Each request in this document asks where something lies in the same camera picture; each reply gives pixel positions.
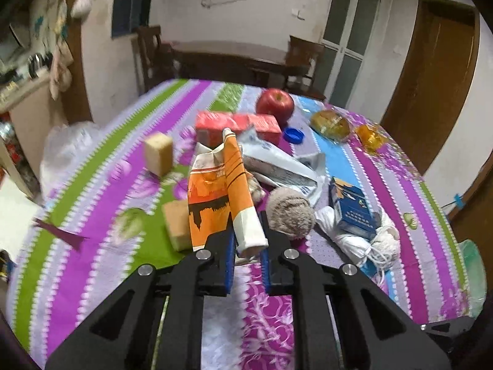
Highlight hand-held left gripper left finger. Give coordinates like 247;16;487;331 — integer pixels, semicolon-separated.
45;221;237;370

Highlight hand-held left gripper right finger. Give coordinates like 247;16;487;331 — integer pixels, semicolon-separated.
260;210;451;370

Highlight grey knitted cloth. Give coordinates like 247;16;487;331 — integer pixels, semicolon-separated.
267;187;316;240

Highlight yellow sponge block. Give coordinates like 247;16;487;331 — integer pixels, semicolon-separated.
162;199;192;252
144;132;174;176

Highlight orange paper bag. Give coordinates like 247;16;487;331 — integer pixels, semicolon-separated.
187;128;269;257

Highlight white and blue plastic bag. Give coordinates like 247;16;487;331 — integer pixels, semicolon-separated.
237;128;327;205

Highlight blue cigarette box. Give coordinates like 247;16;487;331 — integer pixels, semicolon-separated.
329;177;378;240

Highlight red carton box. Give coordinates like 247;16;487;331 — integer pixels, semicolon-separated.
195;111;282;148

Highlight yellow plastic wrapper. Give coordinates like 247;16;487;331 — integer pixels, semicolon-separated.
356;123;388;154

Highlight green plastic basin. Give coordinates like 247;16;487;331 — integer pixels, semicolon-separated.
458;239;488;313

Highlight small beige lump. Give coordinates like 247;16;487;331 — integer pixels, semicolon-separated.
246;173;265;203

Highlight striped floral tablecloth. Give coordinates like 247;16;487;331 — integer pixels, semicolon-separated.
8;79;472;368

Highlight bread in clear wrapper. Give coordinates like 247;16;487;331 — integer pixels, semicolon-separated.
310;110;351;142

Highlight red apple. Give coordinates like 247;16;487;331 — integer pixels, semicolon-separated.
256;88;294;125

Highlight purple paper scrap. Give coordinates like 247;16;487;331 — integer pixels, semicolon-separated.
34;218;90;252

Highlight round wooden table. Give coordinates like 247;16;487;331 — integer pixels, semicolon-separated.
169;40;289;85

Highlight wooden chair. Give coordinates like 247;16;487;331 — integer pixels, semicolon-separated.
285;35;327;101
136;26;174;93

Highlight frosted glass door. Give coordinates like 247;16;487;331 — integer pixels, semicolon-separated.
321;0;383;110

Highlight kitchen counter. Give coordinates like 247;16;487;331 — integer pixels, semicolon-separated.
0;73;52;198

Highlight hanging cloth bags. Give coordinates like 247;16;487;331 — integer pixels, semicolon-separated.
49;40;75;101

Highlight dark window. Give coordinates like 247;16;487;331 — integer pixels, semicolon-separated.
112;0;155;40

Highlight white rope bundle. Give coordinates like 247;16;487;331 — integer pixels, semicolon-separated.
316;206;399;278

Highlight wall poster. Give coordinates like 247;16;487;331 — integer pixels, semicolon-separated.
29;0;67;47

